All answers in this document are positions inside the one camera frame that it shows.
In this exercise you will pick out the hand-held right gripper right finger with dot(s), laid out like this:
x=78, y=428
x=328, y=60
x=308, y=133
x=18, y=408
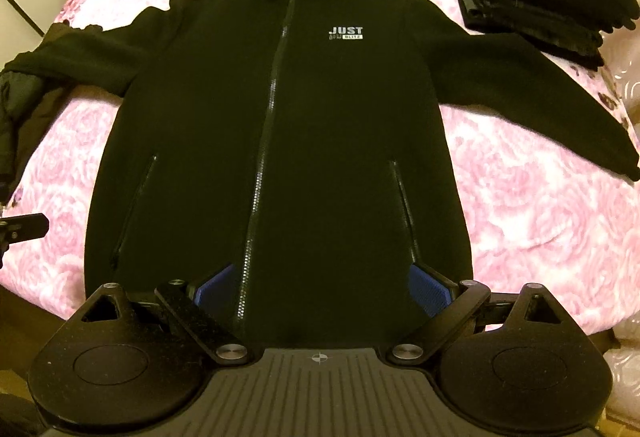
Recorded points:
x=428, y=289

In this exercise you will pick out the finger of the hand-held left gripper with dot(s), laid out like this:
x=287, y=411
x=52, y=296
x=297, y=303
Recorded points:
x=27, y=226

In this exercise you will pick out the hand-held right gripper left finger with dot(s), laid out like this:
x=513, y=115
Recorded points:
x=218, y=286

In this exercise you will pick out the black zip jacket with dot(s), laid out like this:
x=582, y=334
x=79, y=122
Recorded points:
x=310, y=142

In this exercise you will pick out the stack of folded dark clothes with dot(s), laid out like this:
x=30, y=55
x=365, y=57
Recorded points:
x=540, y=2

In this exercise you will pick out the dark padded garment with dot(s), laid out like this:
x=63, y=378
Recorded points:
x=30, y=127

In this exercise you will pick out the pink floral blanket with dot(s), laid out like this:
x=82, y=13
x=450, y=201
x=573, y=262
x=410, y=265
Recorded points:
x=525, y=217

